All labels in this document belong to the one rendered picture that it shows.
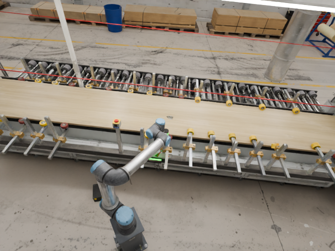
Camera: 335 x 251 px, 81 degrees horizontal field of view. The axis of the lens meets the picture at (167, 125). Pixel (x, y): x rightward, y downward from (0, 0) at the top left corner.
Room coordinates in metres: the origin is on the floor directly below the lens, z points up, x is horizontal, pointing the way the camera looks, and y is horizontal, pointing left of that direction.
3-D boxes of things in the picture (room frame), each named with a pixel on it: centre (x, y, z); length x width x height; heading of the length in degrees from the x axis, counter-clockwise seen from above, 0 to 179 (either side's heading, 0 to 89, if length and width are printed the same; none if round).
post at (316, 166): (1.37, -1.74, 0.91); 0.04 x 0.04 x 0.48; 0
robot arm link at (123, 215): (0.62, 0.30, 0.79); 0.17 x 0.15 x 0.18; 58
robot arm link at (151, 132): (1.20, 0.12, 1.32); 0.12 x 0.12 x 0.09; 58
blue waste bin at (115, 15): (6.78, 2.08, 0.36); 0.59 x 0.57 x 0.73; 5
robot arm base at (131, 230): (0.61, 0.29, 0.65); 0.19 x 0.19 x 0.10
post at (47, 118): (1.39, 1.26, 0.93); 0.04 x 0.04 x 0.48; 0
